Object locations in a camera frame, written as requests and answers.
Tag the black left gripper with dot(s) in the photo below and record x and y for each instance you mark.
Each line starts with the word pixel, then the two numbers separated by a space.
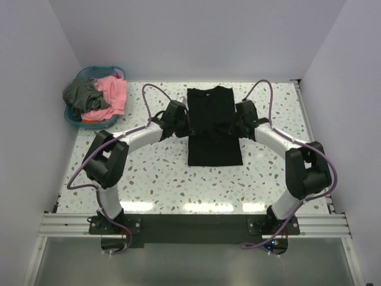
pixel 187 131

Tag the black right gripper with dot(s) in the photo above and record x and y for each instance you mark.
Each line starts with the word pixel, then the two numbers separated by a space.
pixel 232 130

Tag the black t shirt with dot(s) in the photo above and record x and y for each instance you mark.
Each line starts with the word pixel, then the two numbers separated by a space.
pixel 211 114

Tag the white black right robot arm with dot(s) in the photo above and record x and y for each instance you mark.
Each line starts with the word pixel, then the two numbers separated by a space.
pixel 306 170

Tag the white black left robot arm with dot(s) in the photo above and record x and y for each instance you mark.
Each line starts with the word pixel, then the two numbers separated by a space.
pixel 106 159

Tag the pink t shirt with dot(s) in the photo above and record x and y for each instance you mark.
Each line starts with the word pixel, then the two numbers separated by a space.
pixel 114 93

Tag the purple garment in basket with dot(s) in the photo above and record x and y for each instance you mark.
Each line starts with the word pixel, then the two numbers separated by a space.
pixel 118 74

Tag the teal plastic laundry basket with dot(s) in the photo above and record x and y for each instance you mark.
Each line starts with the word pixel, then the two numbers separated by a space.
pixel 93 72

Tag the grey green t shirt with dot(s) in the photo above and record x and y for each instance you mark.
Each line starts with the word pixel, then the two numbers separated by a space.
pixel 82 97

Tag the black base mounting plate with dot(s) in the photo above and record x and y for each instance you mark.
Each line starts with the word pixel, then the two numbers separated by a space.
pixel 138 230

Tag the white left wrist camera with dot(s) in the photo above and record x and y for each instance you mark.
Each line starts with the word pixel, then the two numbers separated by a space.
pixel 182 100

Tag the aluminium right side rail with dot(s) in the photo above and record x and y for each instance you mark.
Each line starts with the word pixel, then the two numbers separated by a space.
pixel 296 83

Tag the aluminium front frame rail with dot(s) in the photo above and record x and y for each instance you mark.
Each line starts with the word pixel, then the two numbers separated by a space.
pixel 311 226

